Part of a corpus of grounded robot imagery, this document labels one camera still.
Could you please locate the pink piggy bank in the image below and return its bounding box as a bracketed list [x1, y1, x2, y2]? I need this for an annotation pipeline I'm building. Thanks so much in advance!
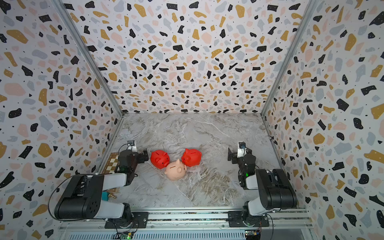
[165, 159, 187, 181]

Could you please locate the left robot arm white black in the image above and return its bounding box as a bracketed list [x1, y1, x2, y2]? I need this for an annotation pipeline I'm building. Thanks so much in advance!
[51, 150, 149, 230]

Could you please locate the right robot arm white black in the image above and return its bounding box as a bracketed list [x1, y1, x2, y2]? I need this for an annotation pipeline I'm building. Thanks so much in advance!
[228, 142, 298, 228]

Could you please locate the wooden chessboard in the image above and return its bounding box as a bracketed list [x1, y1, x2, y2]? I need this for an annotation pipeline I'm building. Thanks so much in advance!
[101, 152, 120, 194]

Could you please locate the right circuit board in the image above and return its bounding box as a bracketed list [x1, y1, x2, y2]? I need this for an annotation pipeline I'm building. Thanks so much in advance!
[245, 230, 261, 240]

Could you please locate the circuit board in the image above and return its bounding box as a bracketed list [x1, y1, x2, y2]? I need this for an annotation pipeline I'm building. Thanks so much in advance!
[120, 232, 134, 240]
[245, 230, 261, 240]

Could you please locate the left circuit board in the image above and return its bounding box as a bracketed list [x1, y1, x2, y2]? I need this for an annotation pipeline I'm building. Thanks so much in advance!
[120, 232, 134, 240]

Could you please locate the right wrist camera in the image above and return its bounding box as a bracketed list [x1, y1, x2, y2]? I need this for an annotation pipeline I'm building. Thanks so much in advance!
[237, 142, 247, 158]

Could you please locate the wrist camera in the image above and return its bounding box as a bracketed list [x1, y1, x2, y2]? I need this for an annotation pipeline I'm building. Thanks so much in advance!
[127, 140, 137, 152]
[237, 142, 247, 158]

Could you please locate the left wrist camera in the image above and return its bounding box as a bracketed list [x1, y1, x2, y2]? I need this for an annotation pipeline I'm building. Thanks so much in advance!
[127, 140, 137, 152]

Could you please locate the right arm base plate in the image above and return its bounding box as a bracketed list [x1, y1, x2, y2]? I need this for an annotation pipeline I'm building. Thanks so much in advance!
[228, 211, 270, 228]

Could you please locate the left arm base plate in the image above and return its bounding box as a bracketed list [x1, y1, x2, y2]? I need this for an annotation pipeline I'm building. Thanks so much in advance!
[105, 212, 149, 231]

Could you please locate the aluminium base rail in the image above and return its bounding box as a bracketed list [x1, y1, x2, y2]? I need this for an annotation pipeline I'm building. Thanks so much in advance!
[57, 207, 317, 240]

